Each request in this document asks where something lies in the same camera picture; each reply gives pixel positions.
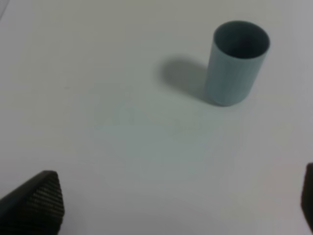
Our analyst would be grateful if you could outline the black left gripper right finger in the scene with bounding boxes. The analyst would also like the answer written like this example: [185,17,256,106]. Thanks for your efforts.
[301,163,313,232]

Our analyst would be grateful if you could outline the teal plastic cup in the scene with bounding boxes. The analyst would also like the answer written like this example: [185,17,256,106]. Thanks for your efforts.
[205,21,270,106]

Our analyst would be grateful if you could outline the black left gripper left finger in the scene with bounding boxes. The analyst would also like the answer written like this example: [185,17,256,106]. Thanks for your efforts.
[0,170,65,235]

